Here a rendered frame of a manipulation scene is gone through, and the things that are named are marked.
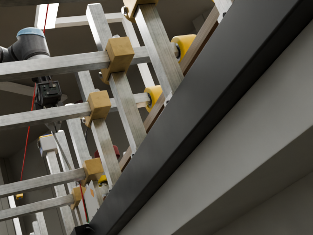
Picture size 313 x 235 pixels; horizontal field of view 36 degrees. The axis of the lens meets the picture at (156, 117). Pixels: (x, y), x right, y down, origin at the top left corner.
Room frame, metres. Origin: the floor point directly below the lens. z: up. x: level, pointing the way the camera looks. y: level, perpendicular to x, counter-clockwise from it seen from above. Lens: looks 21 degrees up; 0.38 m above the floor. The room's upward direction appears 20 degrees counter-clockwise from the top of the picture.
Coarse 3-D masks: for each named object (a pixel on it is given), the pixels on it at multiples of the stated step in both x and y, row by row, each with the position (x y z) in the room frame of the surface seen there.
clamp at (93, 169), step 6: (84, 162) 1.40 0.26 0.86; (90, 162) 1.41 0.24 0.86; (96, 162) 1.41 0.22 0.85; (84, 168) 1.42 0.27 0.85; (90, 168) 1.40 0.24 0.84; (96, 168) 1.41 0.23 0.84; (102, 168) 1.42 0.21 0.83; (90, 174) 1.40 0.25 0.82; (96, 174) 1.42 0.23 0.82; (84, 180) 1.46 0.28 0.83; (90, 180) 1.46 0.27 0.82; (84, 186) 1.50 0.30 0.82
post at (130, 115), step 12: (96, 12) 1.02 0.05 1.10; (96, 24) 1.02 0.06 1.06; (96, 36) 1.03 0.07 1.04; (108, 36) 1.03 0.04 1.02; (120, 72) 1.03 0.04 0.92; (120, 84) 1.02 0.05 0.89; (120, 96) 1.02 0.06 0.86; (132, 96) 1.03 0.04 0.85; (120, 108) 1.03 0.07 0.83; (132, 108) 1.03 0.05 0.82; (132, 120) 1.02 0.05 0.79; (132, 132) 1.02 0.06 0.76; (144, 132) 1.03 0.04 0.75; (132, 144) 1.03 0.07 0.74
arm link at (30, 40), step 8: (24, 32) 1.35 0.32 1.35; (32, 32) 1.35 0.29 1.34; (40, 32) 1.37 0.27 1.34; (24, 40) 1.35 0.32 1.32; (32, 40) 1.35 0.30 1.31; (40, 40) 1.36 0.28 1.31; (16, 48) 1.37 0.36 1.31; (24, 48) 1.35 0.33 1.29; (32, 48) 1.35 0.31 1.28; (40, 48) 1.36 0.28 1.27; (16, 56) 1.38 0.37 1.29; (24, 56) 1.36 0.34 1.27
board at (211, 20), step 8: (216, 8) 0.85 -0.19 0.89; (208, 16) 0.89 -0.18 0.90; (216, 16) 0.86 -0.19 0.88; (208, 24) 0.90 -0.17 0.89; (216, 24) 0.88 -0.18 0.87; (200, 32) 0.93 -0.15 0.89; (208, 32) 0.91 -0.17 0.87; (200, 40) 0.94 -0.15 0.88; (192, 48) 0.98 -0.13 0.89; (200, 48) 0.96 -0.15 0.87; (184, 56) 1.02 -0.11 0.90; (192, 56) 0.99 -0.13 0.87; (184, 64) 1.03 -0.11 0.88; (184, 72) 1.05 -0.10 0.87; (160, 96) 1.19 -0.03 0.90; (160, 104) 1.21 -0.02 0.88; (152, 112) 1.27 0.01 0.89; (160, 112) 1.25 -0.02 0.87; (152, 120) 1.29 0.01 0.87; (128, 152) 1.53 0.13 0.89; (128, 160) 1.56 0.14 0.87; (120, 168) 1.65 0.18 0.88
